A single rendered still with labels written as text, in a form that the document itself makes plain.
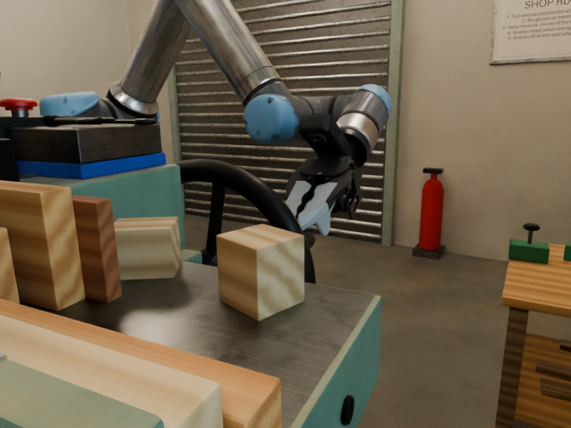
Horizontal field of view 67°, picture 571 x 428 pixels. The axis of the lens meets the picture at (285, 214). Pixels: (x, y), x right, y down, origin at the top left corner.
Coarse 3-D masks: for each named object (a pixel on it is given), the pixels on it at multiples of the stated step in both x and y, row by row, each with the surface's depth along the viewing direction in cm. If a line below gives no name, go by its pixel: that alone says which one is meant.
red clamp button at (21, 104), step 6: (0, 102) 38; (6, 102) 37; (12, 102) 37; (18, 102) 38; (24, 102) 38; (30, 102) 38; (36, 102) 39; (6, 108) 38; (12, 108) 38; (18, 108) 38; (24, 108) 38; (30, 108) 39
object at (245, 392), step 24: (0, 312) 17; (24, 312) 16; (72, 336) 15; (96, 336) 15; (120, 336) 15; (168, 360) 13; (192, 360) 13; (216, 360) 13; (240, 384) 12; (264, 384) 12; (240, 408) 11; (264, 408) 12
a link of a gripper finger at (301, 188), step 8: (296, 184) 61; (304, 184) 60; (296, 192) 59; (304, 192) 59; (312, 192) 60; (288, 200) 58; (296, 200) 58; (304, 200) 59; (296, 208) 57; (304, 208) 61; (296, 216) 55
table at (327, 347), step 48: (144, 288) 28; (192, 288) 28; (336, 288) 28; (144, 336) 22; (192, 336) 22; (240, 336) 22; (288, 336) 22; (336, 336) 22; (288, 384) 18; (336, 384) 20
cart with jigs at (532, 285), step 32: (512, 256) 138; (544, 256) 134; (512, 288) 117; (544, 288) 117; (512, 320) 114; (512, 352) 116; (544, 352) 149; (512, 384) 118; (544, 384) 129; (512, 416) 120; (544, 416) 119
